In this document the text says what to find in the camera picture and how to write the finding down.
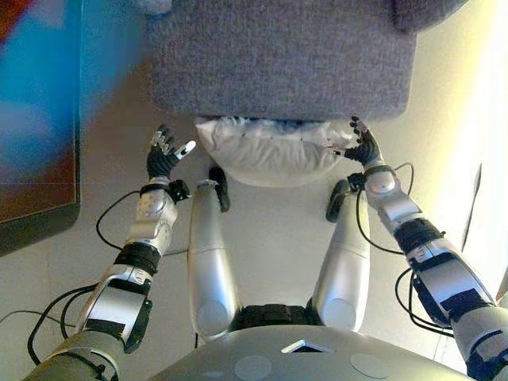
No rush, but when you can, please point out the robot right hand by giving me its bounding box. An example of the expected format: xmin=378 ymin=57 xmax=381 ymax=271
xmin=343 ymin=114 xmax=384 ymax=168

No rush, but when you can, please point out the silver robot right leg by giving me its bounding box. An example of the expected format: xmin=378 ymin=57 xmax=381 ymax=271
xmin=311 ymin=178 xmax=372 ymax=333

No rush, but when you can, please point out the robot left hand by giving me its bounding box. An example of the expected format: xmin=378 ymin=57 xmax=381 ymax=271
xmin=146 ymin=125 xmax=198 ymax=179

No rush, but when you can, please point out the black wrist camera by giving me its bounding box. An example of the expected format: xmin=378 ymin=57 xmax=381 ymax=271
xmin=168 ymin=179 xmax=192 ymax=204
xmin=347 ymin=172 xmax=367 ymax=192

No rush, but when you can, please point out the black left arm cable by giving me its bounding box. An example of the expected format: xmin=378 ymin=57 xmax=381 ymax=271
xmin=0 ymin=190 xmax=143 ymax=367

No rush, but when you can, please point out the silver robot left leg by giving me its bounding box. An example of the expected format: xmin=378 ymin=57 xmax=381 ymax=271
xmin=186 ymin=166 xmax=241 ymax=342

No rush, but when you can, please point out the thin black pole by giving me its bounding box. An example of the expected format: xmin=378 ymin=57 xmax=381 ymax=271
xmin=461 ymin=162 xmax=483 ymax=248

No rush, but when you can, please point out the grey fabric armchair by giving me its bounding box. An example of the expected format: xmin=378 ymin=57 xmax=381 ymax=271
xmin=146 ymin=0 xmax=418 ymax=122

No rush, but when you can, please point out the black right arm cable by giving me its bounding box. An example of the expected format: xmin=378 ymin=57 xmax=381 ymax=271
xmin=355 ymin=161 xmax=456 ymax=339

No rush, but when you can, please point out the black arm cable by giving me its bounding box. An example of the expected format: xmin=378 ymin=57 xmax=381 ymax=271
xmin=355 ymin=161 xmax=456 ymax=339
xmin=0 ymin=190 xmax=143 ymax=367

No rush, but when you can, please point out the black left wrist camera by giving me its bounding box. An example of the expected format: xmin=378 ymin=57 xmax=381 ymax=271
xmin=168 ymin=179 xmax=192 ymax=204

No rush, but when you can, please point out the white fringed cushion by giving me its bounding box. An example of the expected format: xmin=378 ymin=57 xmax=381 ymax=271
xmin=194 ymin=114 xmax=358 ymax=189

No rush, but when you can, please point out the silver robot torso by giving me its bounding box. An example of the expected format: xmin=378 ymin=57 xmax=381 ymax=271
xmin=150 ymin=303 xmax=471 ymax=381

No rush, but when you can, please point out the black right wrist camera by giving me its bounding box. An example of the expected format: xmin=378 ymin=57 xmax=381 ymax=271
xmin=347 ymin=172 xmax=367 ymax=192

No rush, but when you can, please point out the silver robot leg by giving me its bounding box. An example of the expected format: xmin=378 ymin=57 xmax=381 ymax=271
xmin=186 ymin=166 xmax=241 ymax=342
xmin=311 ymin=178 xmax=372 ymax=333

